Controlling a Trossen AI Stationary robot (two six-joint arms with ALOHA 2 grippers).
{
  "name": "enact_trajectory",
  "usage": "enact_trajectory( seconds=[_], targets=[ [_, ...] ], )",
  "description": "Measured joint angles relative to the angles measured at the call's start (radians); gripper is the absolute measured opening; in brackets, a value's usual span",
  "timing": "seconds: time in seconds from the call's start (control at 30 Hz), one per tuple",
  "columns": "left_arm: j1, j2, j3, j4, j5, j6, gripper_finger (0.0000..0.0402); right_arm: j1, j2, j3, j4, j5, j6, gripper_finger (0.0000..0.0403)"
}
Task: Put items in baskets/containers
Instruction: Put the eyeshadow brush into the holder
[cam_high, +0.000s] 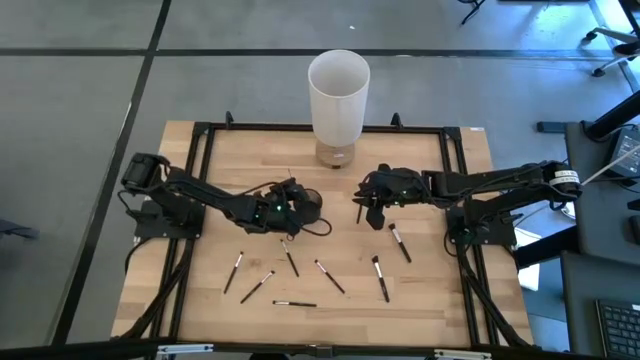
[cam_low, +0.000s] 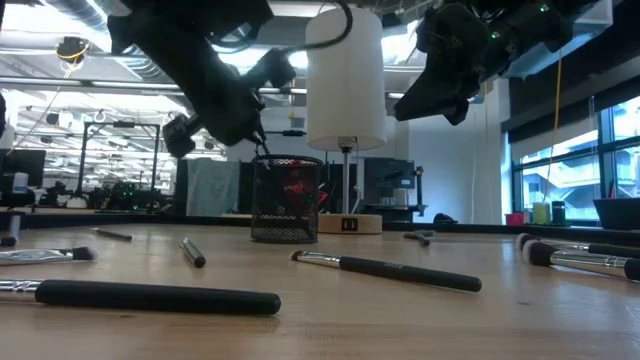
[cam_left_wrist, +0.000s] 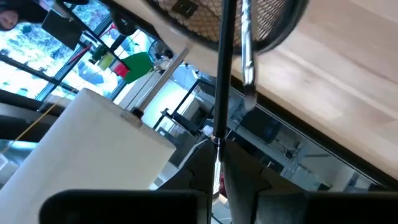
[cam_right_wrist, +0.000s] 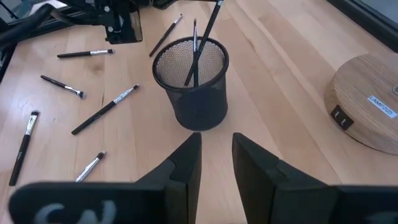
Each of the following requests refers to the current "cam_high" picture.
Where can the black camera mount rail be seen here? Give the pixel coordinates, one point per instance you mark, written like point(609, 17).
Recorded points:
point(75, 350)

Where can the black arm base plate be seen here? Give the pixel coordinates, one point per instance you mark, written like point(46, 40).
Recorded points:
point(150, 227)
point(500, 235)

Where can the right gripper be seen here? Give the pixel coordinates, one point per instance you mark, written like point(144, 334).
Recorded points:
point(390, 185)

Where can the dark grey desk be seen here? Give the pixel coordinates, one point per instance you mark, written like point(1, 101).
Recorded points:
point(600, 220)
point(580, 310)

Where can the black chair leg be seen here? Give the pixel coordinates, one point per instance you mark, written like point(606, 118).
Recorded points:
point(472, 12)

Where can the black makeup brush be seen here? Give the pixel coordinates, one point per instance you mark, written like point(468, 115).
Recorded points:
point(400, 243)
point(233, 272)
point(294, 303)
point(257, 287)
point(289, 258)
point(380, 279)
point(329, 276)

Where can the black mesh pen cup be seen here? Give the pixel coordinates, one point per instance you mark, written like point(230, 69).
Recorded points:
point(315, 202)

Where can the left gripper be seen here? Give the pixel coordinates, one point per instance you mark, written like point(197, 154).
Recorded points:
point(287, 207)

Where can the grey office chair base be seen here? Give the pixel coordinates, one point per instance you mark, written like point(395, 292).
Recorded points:
point(617, 36)

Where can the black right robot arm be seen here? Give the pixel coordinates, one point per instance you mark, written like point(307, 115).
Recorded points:
point(500, 177)

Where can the black keyboard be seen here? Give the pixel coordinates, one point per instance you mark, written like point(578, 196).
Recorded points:
point(622, 330)

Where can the silver rail bracket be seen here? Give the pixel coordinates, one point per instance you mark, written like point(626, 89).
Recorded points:
point(462, 355)
point(185, 349)

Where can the grey desk device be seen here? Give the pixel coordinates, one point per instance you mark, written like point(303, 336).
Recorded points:
point(627, 150)

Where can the black desk foot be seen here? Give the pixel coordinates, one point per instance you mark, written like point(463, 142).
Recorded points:
point(550, 127)

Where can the black aluminium table frame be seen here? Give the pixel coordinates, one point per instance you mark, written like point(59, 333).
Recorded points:
point(280, 126)

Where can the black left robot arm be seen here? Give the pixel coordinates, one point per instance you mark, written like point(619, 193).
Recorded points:
point(210, 192)

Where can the white paper sheet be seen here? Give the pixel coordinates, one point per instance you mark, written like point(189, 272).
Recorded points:
point(530, 277)

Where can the dark floor object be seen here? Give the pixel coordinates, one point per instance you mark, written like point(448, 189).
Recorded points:
point(15, 230)

